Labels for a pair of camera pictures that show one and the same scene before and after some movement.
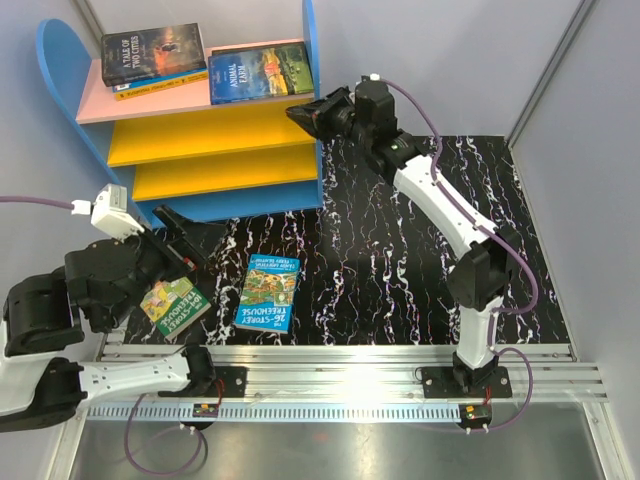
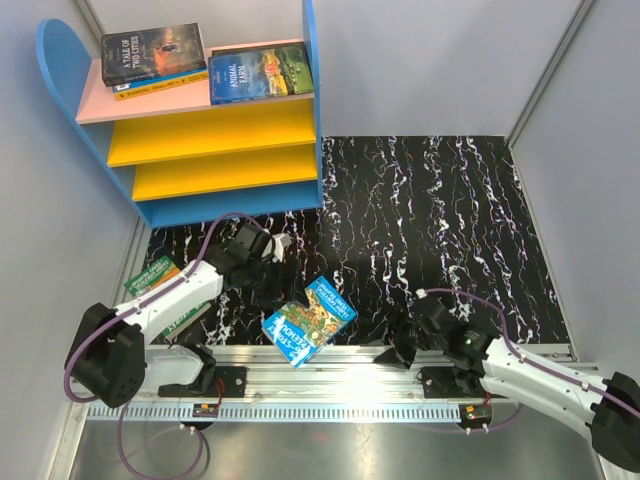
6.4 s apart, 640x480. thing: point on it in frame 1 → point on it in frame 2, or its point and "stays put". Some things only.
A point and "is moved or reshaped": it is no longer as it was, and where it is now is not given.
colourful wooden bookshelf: x=206 y=161 stays put
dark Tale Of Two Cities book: x=151 y=53 stays put
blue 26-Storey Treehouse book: x=267 y=293 is moved or reshaped
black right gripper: x=315 y=116 → x=397 y=357
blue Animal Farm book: x=258 y=72 stays put
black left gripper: x=196 y=240 → x=283 y=291
